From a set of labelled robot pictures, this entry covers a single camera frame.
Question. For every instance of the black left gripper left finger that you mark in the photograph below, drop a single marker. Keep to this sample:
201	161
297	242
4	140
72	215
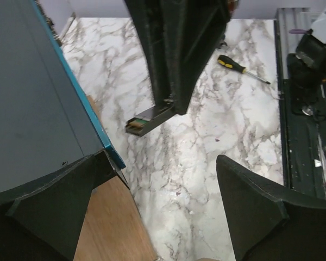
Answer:
42	219

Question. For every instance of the dark grey network switch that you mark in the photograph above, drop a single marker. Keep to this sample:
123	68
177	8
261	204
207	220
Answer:
46	121

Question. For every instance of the silver SFP transceiver plug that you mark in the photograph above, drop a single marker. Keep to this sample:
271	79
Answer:
151	118

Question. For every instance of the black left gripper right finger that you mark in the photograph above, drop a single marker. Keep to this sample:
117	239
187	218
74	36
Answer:
268	221

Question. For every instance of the black yellow screwdriver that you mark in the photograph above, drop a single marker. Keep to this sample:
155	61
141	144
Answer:
229	63

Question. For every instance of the wooden base board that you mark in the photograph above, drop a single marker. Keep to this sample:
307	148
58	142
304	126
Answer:
113	228

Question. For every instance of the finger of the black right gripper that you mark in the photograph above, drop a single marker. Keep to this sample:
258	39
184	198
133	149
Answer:
192	31
151	19

